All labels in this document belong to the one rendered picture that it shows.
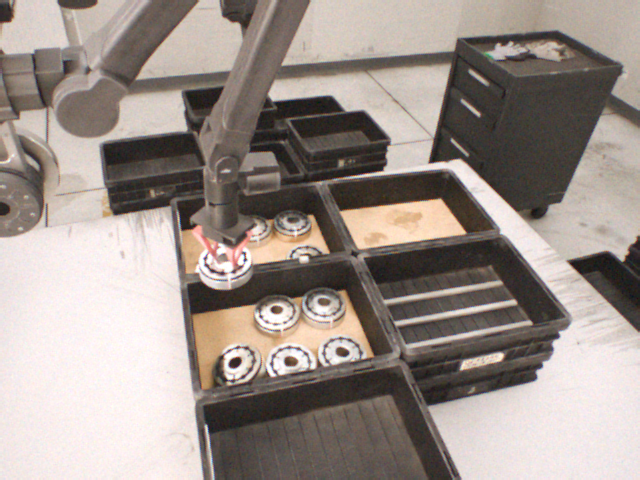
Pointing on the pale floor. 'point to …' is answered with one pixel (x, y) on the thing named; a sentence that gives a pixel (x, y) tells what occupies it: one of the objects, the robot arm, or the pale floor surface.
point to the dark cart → (522, 115)
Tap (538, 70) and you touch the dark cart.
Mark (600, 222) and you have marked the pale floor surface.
